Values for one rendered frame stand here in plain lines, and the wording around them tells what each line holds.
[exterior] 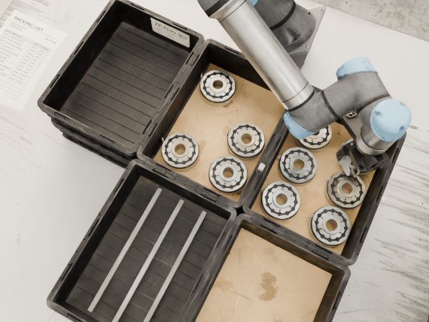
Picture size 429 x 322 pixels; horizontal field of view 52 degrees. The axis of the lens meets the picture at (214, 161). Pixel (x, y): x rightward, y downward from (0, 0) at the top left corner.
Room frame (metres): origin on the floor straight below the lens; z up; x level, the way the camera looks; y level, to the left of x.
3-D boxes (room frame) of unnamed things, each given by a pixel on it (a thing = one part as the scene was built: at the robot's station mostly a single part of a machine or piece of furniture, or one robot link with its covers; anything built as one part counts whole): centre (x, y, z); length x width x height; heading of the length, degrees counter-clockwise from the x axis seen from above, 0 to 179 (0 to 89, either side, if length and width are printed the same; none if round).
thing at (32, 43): (0.71, 0.69, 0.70); 0.33 x 0.23 x 0.01; 163
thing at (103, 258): (0.10, 0.14, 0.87); 0.40 x 0.30 x 0.11; 158
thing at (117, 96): (0.58, 0.27, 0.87); 0.40 x 0.30 x 0.11; 158
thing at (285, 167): (0.38, -0.23, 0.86); 0.10 x 0.10 x 0.01
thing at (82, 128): (0.58, 0.27, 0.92); 0.40 x 0.30 x 0.02; 158
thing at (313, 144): (0.48, -0.27, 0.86); 0.10 x 0.10 x 0.01
